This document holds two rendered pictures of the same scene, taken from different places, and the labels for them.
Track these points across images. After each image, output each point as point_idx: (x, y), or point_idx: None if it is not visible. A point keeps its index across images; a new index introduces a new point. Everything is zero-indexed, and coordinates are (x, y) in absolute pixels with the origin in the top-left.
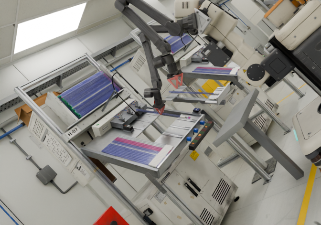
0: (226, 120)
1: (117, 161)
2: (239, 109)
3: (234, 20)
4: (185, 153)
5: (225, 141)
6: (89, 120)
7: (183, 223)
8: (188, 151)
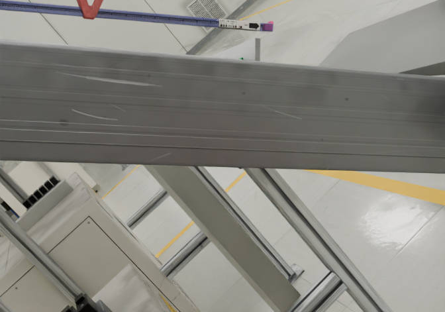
0: (383, 69)
1: (9, 84)
2: (404, 34)
3: None
4: (154, 298)
5: (296, 222)
6: None
7: None
8: (156, 295)
